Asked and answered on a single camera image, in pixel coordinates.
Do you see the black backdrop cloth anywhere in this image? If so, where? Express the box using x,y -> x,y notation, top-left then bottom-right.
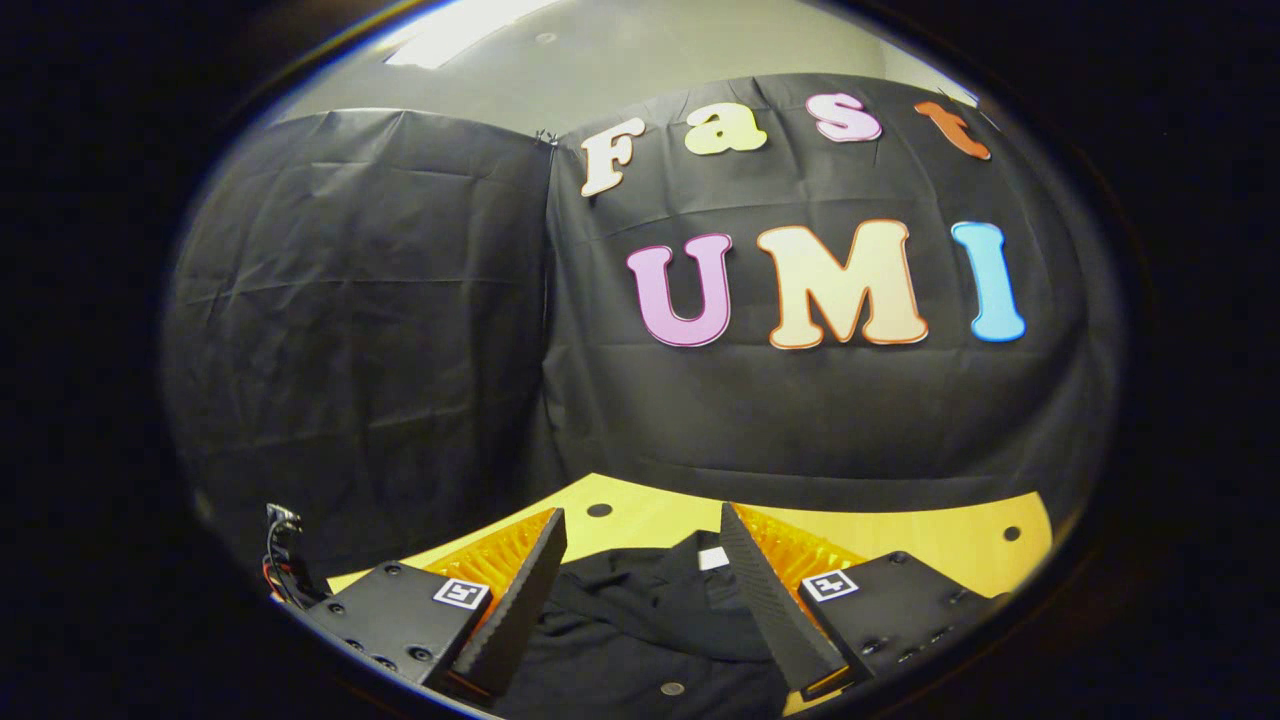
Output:
160,72 -> 1123,583

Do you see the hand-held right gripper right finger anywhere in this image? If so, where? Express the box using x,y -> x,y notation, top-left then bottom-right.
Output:
719,501 -> 1013,701

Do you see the black buttoned garment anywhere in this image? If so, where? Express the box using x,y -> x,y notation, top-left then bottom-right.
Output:
495,532 -> 803,720

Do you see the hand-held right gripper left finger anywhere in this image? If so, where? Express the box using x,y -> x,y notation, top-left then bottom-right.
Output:
298,507 -> 569,701

